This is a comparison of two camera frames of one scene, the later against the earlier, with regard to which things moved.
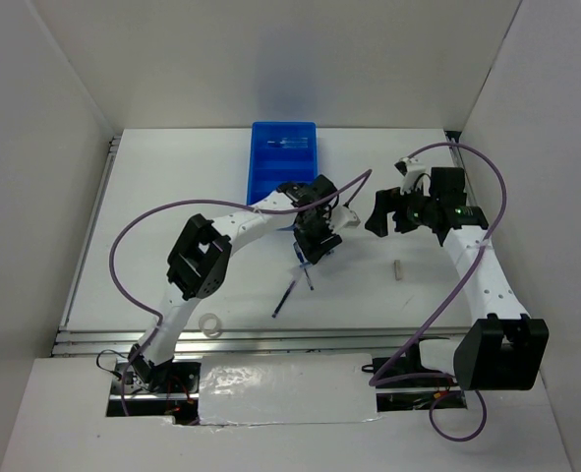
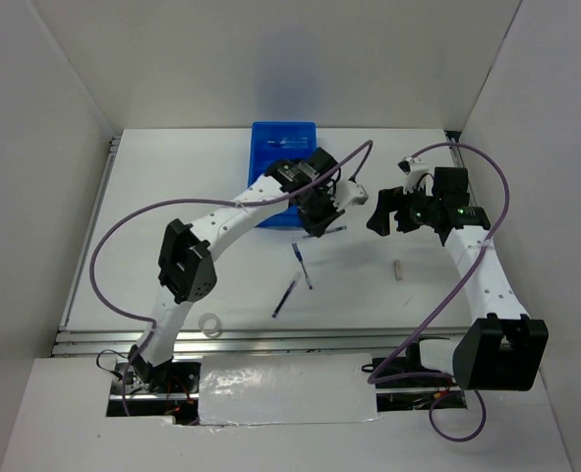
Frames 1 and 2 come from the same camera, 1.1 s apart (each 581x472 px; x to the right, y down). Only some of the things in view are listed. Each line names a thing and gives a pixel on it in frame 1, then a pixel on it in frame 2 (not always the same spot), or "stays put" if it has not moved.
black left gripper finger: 326,245 -> 321,228
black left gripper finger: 309,249 -> 313,224
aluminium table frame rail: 111,341 stays put
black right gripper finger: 405,221 stays put
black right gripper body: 417,203 stays put
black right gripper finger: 384,205 stays put
